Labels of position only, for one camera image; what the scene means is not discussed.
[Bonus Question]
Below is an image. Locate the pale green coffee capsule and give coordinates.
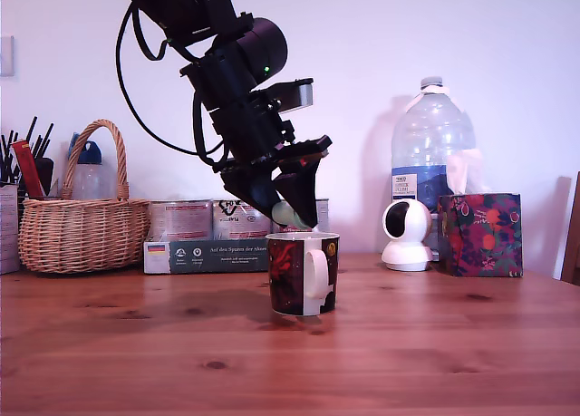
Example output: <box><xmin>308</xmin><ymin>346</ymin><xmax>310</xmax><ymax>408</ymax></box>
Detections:
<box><xmin>271</xmin><ymin>201</ymin><xmax>314</xmax><ymax>231</ymax></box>

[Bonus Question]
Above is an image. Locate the dark patterned coffee mug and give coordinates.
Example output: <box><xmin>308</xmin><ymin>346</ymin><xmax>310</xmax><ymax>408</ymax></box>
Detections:
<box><xmin>265</xmin><ymin>232</ymin><xmax>342</xmax><ymax>317</ymax></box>

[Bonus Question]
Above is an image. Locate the tin can with black print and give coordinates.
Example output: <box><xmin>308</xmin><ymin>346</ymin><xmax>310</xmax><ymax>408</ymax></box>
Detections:
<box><xmin>211</xmin><ymin>198</ymin><xmax>274</xmax><ymax>242</ymax></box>

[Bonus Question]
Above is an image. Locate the tin can with pink label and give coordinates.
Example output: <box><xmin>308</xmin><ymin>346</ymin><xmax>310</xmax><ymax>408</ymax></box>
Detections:
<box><xmin>149</xmin><ymin>198</ymin><xmax>214</xmax><ymax>243</ymax></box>

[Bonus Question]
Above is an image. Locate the dark cardboard can tray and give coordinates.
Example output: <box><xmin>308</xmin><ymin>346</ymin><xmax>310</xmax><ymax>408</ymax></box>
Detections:
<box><xmin>143</xmin><ymin>237</ymin><xmax>273</xmax><ymax>276</ymax></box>

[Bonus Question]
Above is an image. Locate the large clear water bottle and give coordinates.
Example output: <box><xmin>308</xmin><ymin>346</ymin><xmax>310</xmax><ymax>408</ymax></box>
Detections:
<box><xmin>391</xmin><ymin>76</ymin><xmax>478</xmax><ymax>259</ymax></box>

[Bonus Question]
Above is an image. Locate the white tissue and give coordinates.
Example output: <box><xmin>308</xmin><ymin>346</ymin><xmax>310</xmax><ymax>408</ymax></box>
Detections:
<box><xmin>446</xmin><ymin>148</ymin><xmax>486</xmax><ymax>197</ymax></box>

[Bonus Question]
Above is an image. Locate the small bottle with blue cap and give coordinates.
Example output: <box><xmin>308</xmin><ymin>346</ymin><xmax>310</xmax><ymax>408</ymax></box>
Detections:
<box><xmin>67</xmin><ymin>132</ymin><xmax>112</xmax><ymax>201</ymax></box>

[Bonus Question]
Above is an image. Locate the floral tissue box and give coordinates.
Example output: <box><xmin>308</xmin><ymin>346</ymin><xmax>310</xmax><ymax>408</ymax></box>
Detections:
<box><xmin>437</xmin><ymin>192</ymin><xmax>525</xmax><ymax>279</ymax></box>

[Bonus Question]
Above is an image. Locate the dark utensil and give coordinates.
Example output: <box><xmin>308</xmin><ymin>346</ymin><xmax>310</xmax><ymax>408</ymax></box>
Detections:
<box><xmin>34</xmin><ymin>157</ymin><xmax>56</xmax><ymax>198</ymax></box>

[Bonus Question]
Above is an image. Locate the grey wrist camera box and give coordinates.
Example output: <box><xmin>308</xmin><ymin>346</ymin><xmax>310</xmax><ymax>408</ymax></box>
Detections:
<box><xmin>251</xmin><ymin>77</ymin><xmax>314</xmax><ymax>114</ymax></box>

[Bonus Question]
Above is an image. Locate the small white round camera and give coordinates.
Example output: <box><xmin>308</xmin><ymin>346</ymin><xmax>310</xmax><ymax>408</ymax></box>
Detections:
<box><xmin>381</xmin><ymin>198</ymin><xmax>434</xmax><ymax>273</ymax></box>

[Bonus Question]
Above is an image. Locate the short black cable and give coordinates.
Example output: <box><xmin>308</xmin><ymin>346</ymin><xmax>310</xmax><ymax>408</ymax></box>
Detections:
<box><xmin>133</xmin><ymin>12</ymin><xmax>171</xmax><ymax>63</ymax></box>

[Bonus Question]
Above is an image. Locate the wicker basket with handle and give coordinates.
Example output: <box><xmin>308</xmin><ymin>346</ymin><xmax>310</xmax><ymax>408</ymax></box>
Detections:
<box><xmin>18</xmin><ymin>119</ymin><xmax>152</xmax><ymax>275</ymax></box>

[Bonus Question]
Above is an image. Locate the white wall plate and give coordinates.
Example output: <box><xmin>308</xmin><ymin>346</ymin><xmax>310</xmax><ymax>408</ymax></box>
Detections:
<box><xmin>0</xmin><ymin>35</ymin><xmax>15</xmax><ymax>78</ymax></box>

